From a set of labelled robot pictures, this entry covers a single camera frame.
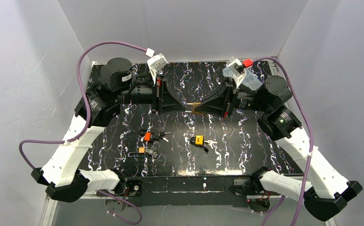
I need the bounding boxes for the small brass padlock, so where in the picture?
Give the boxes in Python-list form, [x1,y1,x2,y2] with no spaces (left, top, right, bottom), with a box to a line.
[186,102,201,114]

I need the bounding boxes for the yellow padlock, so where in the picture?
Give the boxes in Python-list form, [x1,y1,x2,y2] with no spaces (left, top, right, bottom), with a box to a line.
[189,135,209,153]

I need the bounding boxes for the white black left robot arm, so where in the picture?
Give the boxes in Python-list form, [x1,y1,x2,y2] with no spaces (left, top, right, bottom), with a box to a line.
[31,54,185,202]

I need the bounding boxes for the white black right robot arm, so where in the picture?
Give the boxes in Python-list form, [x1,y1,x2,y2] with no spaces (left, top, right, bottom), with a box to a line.
[195,76,363,221]

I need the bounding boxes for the clear plastic screw box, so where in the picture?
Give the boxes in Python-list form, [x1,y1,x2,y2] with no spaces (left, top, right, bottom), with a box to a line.
[222,67,262,91]

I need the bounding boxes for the black head keys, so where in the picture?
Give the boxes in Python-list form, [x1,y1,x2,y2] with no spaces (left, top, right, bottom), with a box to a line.
[153,131,170,142]

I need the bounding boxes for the orange black padlock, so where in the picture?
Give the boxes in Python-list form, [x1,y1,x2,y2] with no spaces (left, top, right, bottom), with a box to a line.
[139,129,155,143]

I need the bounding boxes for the long shackle orange padlock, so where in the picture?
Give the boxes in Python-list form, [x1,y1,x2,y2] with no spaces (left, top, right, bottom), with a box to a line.
[128,147,146,158]

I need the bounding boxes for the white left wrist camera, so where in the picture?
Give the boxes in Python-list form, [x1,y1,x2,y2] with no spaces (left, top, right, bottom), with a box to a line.
[145,48,169,83]

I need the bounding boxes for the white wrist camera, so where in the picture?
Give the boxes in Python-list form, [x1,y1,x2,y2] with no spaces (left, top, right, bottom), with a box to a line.
[145,48,169,83]
[226,57,248,88]

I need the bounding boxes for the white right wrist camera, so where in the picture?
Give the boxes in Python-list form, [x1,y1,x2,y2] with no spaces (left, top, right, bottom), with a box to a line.
[226,57,248,88]

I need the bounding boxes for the silver keys on ring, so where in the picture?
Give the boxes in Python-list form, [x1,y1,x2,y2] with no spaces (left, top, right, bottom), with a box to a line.
[204,140,217,147]

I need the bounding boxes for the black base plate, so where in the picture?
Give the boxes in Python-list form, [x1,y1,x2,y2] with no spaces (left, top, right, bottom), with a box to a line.
[96,176,282,208]

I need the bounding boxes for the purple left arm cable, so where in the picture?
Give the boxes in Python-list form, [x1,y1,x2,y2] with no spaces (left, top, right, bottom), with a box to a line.
[18,40,143,226]

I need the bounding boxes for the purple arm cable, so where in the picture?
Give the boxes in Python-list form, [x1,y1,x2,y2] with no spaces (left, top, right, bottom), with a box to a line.
[253,56,314,226]
[18,40,143,226]

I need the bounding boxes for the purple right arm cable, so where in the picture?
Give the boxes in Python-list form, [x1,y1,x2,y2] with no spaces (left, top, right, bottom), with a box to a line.
[253,56,314,226]

